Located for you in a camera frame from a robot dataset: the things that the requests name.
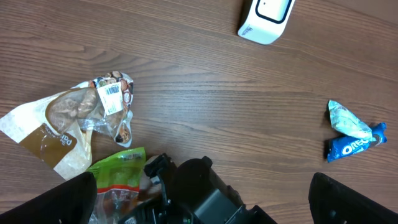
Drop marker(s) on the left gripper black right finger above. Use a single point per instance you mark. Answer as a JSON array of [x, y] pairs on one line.
[[332, 202]]

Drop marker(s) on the white barcode scanner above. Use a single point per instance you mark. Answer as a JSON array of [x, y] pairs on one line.
[[264, 21]]

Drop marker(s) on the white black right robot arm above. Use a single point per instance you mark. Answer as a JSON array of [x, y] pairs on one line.
[[192, 193]]

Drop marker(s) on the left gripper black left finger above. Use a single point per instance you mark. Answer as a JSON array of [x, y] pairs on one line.
[[71, 202]]

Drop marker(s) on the green clear snack bag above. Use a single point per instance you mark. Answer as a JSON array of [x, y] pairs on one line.
[[121, 185]]

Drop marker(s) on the blue Oreo cookie pack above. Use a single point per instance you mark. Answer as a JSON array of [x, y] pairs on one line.
[[347, 146]]

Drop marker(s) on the beige brown snack bag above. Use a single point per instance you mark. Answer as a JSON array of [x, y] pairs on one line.
[[58, 129]]

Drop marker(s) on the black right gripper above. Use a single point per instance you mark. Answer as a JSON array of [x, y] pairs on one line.
[[164, 209]]

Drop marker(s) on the teal wet wipes pack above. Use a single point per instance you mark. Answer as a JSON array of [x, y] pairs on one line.
[[344, 121]]

